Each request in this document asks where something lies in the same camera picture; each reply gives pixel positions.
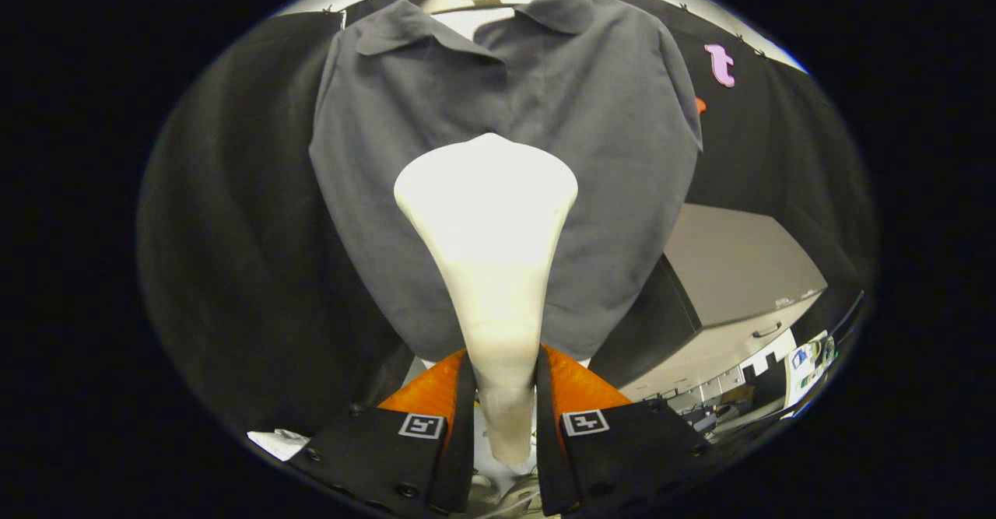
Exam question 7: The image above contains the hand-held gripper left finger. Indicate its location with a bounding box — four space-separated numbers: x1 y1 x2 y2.
289 348 478 517

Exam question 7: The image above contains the grey button shirt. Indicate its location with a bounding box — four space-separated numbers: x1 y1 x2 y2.
308 0 704 366

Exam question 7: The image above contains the black backdrop cloth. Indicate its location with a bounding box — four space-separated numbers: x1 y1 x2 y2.
138 0 880 436

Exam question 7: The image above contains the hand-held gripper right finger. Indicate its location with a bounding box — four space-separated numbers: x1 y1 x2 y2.
536 345 730 517

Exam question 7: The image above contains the grey drawer cabinet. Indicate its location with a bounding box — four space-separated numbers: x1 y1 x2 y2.
591 203 829 404

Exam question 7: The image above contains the white crumpled sheet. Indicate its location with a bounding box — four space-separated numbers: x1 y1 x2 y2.
247 429 313 462

